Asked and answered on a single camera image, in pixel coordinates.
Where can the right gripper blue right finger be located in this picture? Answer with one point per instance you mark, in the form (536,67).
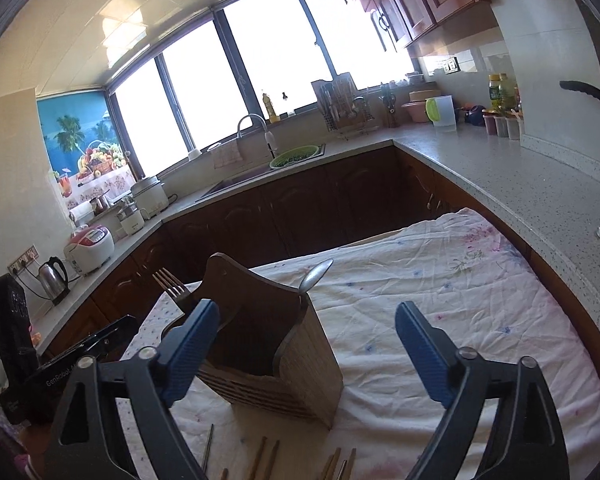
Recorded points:
(431,351)

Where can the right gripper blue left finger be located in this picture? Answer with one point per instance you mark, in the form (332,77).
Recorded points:
(183,350)

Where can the yellow bottle on windowsill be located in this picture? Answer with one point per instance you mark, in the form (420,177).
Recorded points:
(272,116)

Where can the metal dish rack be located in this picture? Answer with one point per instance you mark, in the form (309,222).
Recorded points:
(340,102)

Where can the green colander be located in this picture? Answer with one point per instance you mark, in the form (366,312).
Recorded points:
(293,156)

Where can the metal chopstick middle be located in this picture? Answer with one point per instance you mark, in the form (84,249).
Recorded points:
(348,467)

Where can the yellow oil bottle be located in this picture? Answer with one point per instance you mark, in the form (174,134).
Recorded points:
(502,92)

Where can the tropical fruit poster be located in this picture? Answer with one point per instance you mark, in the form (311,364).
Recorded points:
(83,147)

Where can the stainless steel electric kettle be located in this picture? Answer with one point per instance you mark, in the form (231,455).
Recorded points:
(53,277)

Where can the large white rice cooker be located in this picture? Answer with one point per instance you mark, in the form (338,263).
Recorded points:
(150,197)

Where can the lower dark wooden cabinets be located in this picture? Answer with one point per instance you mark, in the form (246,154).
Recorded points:
(313,210)

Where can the white pink rice cooker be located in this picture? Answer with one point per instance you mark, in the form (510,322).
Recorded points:
(89,249)

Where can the silver metal spoon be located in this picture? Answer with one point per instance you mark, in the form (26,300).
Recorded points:
(314,275)

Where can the wooden slatted utensil holder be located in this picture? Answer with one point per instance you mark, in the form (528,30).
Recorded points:
(271,351)

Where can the small white cooker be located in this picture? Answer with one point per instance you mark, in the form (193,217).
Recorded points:
(131,219)

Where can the metal chopstick far left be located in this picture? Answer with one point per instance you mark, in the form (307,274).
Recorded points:
(207,450)

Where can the hanging dish towel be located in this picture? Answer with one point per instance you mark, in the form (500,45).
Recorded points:
(226,154)

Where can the silver metal fork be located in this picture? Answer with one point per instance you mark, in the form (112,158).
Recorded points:
(175,289)

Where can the black wok with handle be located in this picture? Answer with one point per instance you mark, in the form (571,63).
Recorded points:
(580,86)

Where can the wall power outlet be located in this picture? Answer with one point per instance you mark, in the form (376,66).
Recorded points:
(24,260)

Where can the metal chopstick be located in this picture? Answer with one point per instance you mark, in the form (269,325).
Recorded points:
(207,450)
(348,467)

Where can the white floral tablecloth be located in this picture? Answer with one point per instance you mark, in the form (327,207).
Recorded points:
(527,403)

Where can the white container green lid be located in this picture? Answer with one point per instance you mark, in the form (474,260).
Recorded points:
(441,112)

